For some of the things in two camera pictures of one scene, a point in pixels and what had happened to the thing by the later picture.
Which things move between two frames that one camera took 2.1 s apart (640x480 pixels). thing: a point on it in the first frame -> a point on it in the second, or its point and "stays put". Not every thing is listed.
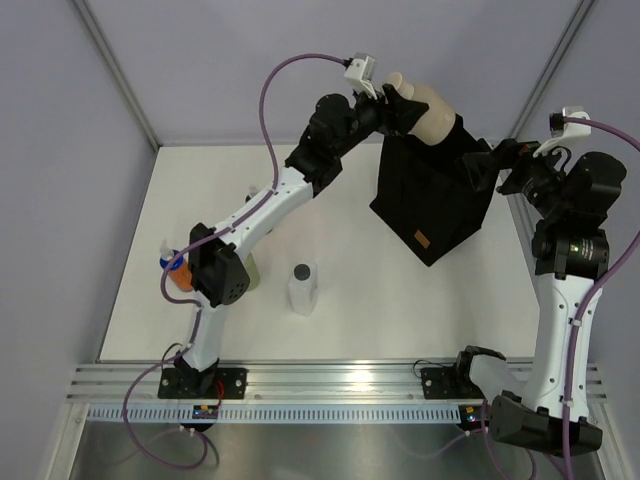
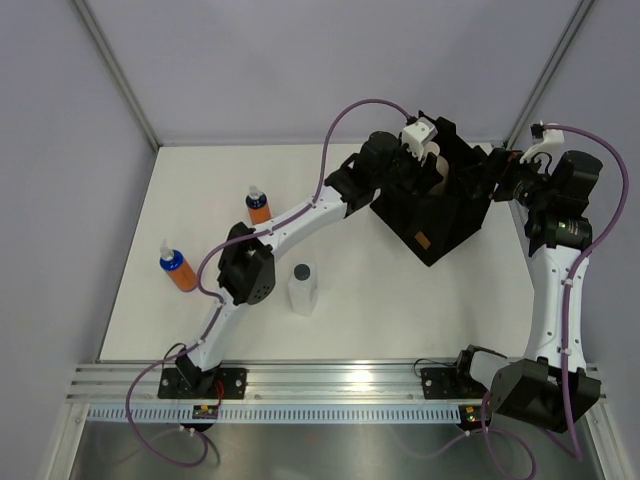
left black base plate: (215, 383) stays put
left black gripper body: (364, 118) -> (404, 171)
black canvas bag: (425, 196) stays put
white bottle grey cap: (302, 288) stays put
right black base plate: (448, 383) stays put
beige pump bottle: (437, 123) -> (441, 163)
